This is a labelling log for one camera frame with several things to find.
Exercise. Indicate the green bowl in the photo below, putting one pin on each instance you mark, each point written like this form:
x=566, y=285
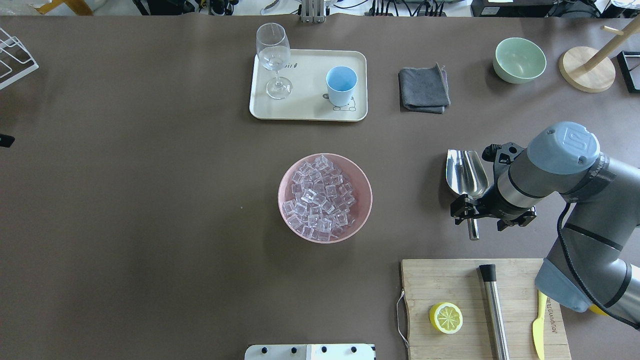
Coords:
x=518, y=60

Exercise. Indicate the metal ice scoop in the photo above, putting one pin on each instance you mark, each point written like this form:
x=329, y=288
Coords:
x=465, y=174

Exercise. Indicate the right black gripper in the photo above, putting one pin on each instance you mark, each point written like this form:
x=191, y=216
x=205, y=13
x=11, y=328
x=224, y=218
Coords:
x=492, y=202

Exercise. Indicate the lemon half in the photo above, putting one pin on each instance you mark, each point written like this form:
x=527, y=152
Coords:
x=446, y=317

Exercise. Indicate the wooden cutting board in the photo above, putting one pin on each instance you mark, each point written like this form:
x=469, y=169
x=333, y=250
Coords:
x=427, y=282

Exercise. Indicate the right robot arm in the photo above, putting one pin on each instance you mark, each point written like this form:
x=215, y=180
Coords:
x=583, y=267

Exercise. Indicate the cream serving tray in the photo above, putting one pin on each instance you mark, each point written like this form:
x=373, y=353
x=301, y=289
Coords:
x=309, y=100

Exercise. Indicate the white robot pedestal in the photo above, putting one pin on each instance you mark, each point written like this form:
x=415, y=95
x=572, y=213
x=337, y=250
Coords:
x=320, y=351

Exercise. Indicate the pink bowl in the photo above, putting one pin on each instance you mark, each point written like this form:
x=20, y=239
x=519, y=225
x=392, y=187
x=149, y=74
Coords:
x=362, y=188

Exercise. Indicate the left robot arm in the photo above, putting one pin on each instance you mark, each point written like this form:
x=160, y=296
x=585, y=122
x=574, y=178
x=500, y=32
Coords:
x=6, y=141

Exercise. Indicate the clear ice cubes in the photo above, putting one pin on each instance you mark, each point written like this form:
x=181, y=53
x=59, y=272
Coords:
x=318, y=199

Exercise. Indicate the white wire cup rack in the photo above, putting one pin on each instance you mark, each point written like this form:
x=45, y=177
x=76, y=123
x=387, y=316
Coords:
x=16, y=61

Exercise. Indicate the light blue cup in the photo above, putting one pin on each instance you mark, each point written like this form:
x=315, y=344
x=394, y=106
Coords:
x=341, y=82

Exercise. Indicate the wine glass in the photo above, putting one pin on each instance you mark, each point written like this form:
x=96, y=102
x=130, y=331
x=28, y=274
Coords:
x=274, y=52

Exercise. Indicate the grey folded cloth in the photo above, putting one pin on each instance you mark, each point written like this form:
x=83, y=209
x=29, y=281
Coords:
x=424, y=90

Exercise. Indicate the yellow plastic knife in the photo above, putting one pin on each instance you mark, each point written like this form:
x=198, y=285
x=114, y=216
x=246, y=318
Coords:
x=538, y=325

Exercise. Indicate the wooden glass stand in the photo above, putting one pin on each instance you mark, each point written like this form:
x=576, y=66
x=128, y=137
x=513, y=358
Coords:
x=591, y=70

